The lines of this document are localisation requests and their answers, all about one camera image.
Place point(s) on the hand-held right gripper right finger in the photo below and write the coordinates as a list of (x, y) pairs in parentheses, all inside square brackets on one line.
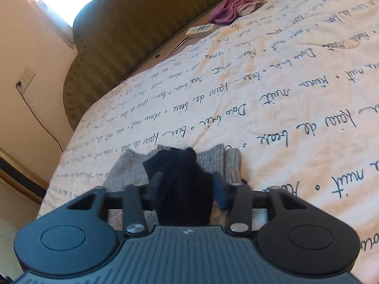
[(219, 192)]

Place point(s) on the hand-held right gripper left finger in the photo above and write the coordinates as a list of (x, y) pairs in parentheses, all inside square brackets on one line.
[(156, 189)]

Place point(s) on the navy and grey knit sweater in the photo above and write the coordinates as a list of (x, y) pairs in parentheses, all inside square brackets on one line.
[(130, 168)]

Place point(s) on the white script printed blanket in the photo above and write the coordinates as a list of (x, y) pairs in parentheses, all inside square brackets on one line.
[(266, 100)]

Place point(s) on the white power strip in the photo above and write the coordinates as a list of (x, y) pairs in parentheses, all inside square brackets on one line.
[(200, 30)]

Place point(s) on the green upholstered headboard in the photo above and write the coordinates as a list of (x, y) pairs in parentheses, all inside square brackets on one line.
[(133, 26)]

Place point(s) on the purple cloth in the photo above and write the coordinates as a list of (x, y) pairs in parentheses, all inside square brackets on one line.
[(226, 10)]

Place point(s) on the grey cloth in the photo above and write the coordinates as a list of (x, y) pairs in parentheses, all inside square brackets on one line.
[(248, 7)]

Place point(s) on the wall outlet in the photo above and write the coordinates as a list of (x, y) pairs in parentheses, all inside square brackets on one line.
[(26, 78)]

